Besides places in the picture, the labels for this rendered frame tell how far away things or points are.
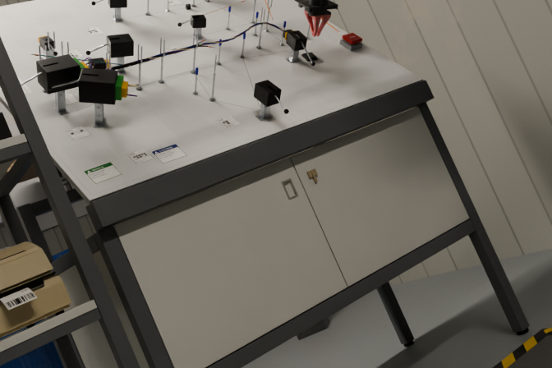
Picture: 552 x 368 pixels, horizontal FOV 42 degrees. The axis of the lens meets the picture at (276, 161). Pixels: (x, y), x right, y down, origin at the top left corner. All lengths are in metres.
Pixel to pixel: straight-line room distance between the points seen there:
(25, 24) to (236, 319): 1.19
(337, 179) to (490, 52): 1.53
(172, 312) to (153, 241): 0.17
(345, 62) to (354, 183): 0.46
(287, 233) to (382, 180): 0.39
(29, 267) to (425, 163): 1.24
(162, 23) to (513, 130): 1.75
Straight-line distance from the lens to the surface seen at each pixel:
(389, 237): 2.13
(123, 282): 1.71
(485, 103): 3.49
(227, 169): 1.83
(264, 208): 1.90
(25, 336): 1.60
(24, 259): 1.69
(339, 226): 2.02
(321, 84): 2.21
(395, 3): 3.71
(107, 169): 1.78
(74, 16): 2.48
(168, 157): 1.82
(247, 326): 1.83
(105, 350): 2.01
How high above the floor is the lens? 0.67
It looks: 4 degrees up
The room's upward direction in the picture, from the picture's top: 24 degrees counter-clockwise
